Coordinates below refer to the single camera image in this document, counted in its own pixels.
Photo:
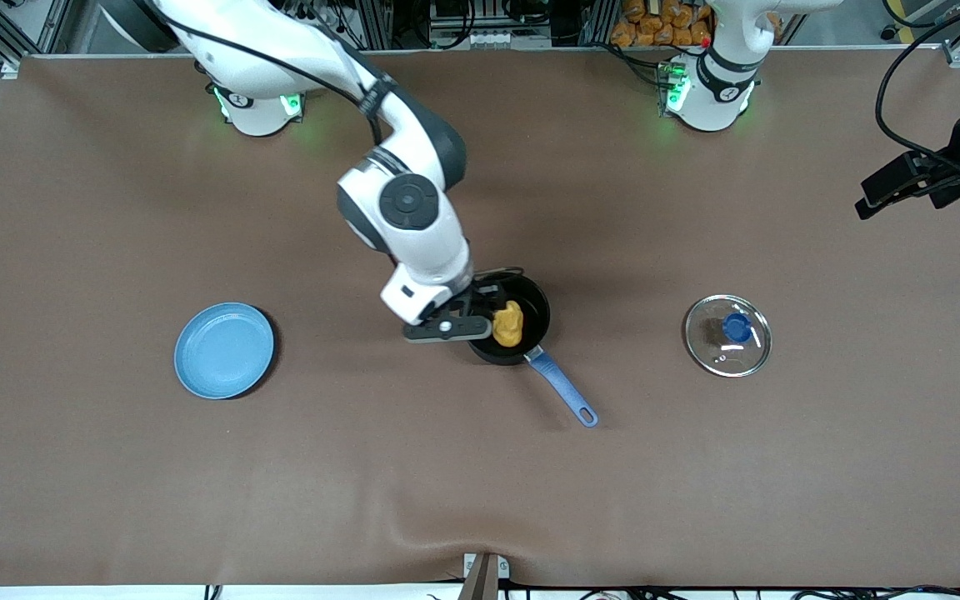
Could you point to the yellow potato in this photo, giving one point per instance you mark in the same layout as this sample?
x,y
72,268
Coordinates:
x,y
509,327

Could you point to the glass lid blue knob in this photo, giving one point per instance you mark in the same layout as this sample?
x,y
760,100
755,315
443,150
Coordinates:
x,y
734,327

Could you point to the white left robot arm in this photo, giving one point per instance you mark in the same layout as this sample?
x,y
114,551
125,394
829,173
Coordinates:
x,y
722,83

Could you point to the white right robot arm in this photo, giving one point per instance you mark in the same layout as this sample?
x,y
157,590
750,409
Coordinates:
x,y
413,200

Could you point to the brown table mat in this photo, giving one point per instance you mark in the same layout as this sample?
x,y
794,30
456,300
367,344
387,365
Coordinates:
x,y
480,483

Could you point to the blue round plate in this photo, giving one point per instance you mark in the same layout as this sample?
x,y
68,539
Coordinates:
x,y
223,350

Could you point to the white terminal block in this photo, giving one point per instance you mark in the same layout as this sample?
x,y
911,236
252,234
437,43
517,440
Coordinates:
x,y
488,38

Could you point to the bag of orange snacks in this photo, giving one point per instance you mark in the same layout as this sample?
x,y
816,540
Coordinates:
x,y
655,21

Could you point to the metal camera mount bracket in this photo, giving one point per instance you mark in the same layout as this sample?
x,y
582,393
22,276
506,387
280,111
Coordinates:
x,y
484,579

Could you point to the aluminium frame post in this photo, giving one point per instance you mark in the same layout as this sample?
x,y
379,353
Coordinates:
x,y
601,21
373,23

